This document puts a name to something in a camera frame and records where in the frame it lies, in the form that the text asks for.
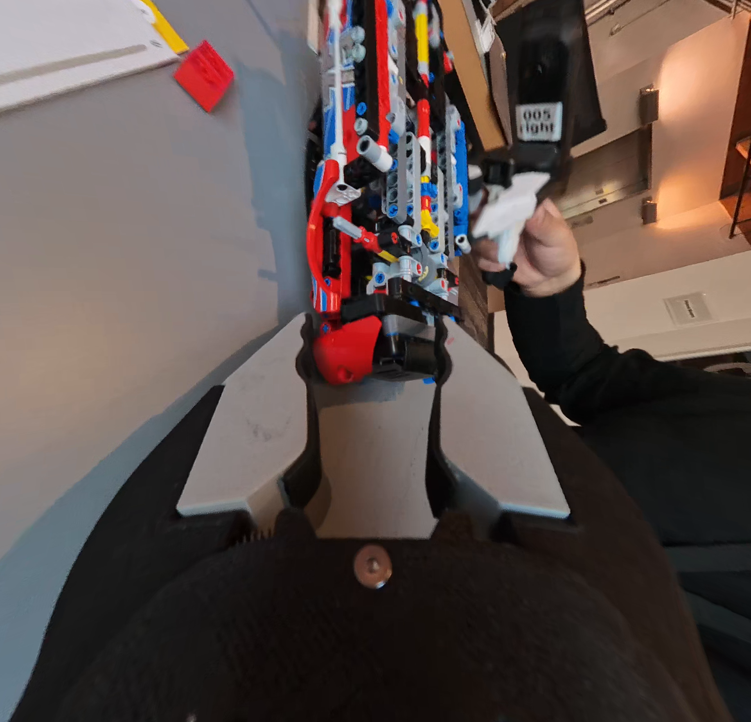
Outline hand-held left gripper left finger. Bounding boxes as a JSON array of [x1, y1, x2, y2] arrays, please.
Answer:
[[175, 313, 322, 516]]

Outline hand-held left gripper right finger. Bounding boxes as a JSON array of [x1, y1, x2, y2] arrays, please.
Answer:
[[426, 318, 572, 520]]

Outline toy brick car model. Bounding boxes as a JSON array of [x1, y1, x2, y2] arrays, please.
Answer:
[[304, 0, 471, 386]]

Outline instruction booklet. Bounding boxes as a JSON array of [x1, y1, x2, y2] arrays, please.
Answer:
[[0, 0, 190, 113]]

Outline person's right forearm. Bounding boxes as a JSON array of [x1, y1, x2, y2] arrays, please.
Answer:
[[503, 261, 676, 429]]

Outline person's right hand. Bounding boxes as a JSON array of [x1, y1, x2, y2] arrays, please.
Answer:
[[474, 198, 584, 298]]

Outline person's dark clothing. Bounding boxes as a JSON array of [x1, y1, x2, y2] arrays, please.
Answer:
[[578, 347, 751, 722]]

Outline red brick piece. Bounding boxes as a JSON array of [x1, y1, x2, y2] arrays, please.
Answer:
[[173, 40, 235, 114]]

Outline wall sign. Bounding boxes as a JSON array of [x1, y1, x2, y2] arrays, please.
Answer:
[[664, 292, 712, 326]]

